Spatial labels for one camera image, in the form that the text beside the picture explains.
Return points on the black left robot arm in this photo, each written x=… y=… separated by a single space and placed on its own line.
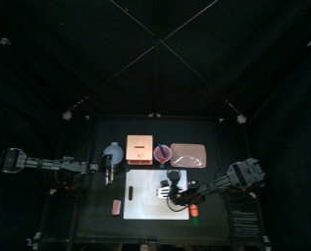
x=44 y=163

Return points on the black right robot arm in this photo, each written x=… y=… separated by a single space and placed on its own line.
x=233 y=178

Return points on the white cutting board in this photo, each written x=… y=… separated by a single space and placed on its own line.
x=150 y=204

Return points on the square brown-pink plate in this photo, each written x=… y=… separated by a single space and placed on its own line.
x=189 y=151

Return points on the grey-blue bowl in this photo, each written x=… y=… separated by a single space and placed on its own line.
x=114 y=151

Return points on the orange toy piece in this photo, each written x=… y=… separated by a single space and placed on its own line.
x=195 y=210

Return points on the red cup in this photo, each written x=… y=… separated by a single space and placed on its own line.
x=158 y=157

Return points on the wooden box with red drawer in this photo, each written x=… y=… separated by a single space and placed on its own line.
x=139 y=148

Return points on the pink rectangular toy piece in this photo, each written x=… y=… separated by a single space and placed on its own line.
x=116 y=207

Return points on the long thin utensil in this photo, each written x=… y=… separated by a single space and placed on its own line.
x=163 y=151

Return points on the green toy piece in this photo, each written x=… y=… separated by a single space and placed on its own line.
x=197 y=223

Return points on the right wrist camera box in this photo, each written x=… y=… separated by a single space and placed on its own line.
x=174 y=175

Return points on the vertical metal frame pole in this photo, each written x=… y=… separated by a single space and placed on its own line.
x=156 y=81

